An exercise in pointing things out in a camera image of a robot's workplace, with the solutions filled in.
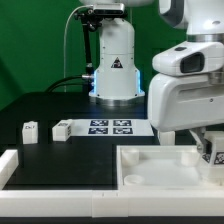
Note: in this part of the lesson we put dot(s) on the white square tabletop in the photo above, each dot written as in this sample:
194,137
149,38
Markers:
166,167

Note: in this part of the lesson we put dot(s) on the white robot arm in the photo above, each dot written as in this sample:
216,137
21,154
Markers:
115,80

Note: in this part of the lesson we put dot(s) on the black camera on stand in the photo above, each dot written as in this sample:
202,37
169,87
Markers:
91,19

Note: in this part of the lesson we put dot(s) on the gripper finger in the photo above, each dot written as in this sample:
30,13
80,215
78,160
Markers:
201,140

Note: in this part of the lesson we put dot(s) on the white fiducial marker sheet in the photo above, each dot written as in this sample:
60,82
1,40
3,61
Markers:
111,127

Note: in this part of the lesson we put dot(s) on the white obstacle fence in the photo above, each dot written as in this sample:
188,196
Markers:
122,202

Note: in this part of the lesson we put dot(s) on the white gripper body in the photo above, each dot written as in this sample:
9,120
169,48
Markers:
178,103

